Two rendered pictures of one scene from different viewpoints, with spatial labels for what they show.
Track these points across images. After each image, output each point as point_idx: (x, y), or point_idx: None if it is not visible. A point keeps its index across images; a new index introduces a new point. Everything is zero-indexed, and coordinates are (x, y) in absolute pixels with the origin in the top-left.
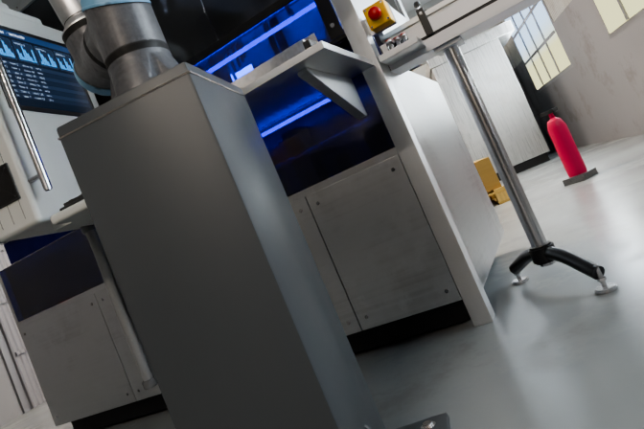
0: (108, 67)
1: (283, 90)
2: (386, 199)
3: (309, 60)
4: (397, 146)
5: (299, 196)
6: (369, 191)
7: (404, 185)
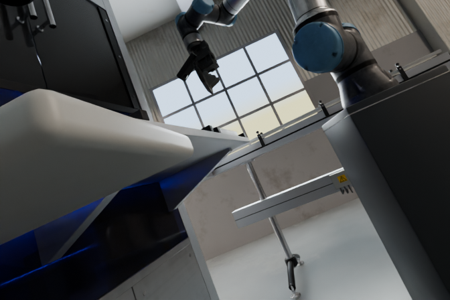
0: (377, 63)
1: (200, 157)
2: (189, 282)
3: (240, 144)
4: (189, 237)
5: (126, 287)
6: (179, 274)
7: (197, 268)
